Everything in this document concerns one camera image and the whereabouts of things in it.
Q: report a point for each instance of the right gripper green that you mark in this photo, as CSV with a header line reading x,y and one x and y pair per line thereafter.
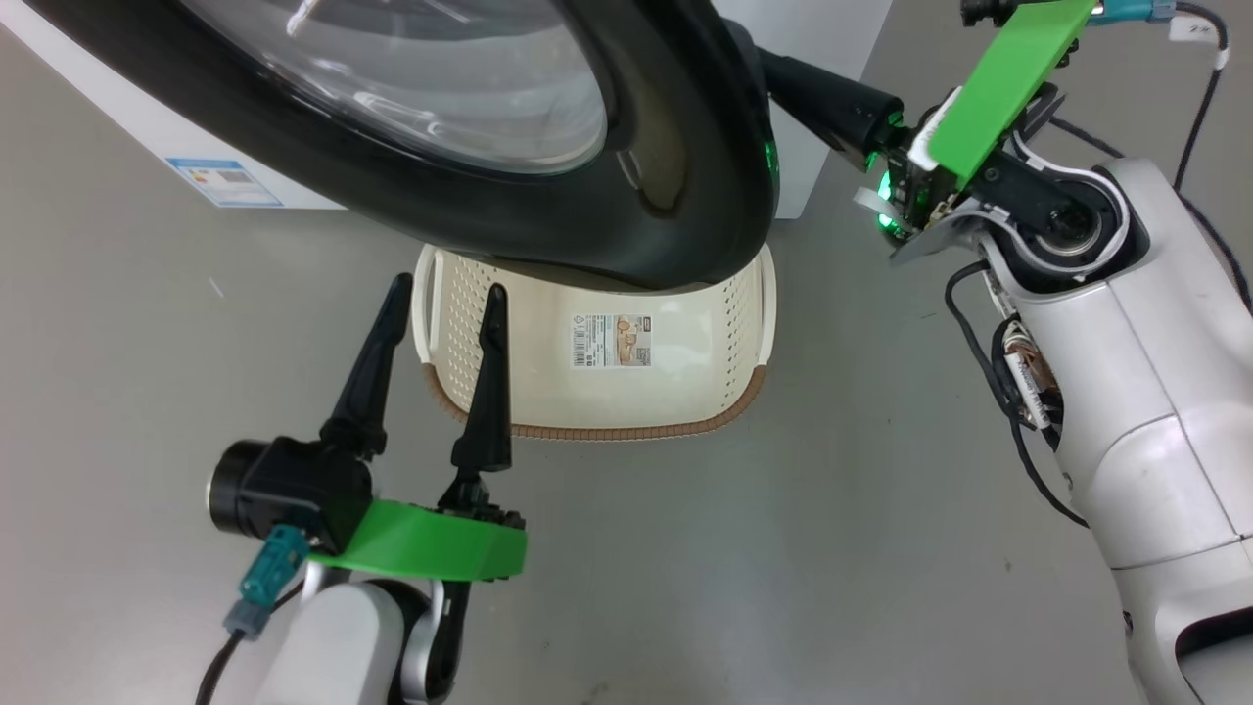
x,y
1008,78

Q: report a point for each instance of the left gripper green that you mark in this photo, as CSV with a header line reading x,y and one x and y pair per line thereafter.
x,y
421,543

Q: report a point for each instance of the black round glass washer door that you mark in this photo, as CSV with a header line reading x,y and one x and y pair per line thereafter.
x,y
636,225

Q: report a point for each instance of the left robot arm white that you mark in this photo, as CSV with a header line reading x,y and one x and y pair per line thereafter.
x,y
333,646

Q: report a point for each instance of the cream perforated laundry basket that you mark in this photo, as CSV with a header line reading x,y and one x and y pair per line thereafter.
x,y
548,392

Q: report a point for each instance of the basket product label sticker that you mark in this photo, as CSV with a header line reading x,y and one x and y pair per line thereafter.
x,y
612,341

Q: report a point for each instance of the white front-load washing machine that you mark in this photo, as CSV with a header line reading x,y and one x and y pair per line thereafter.
x,y
832,27

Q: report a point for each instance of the blue energy label sticker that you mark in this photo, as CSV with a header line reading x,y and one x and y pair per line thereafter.
x,y
230,184

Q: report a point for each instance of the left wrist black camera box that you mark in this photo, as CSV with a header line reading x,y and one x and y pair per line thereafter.
x,y
294,490

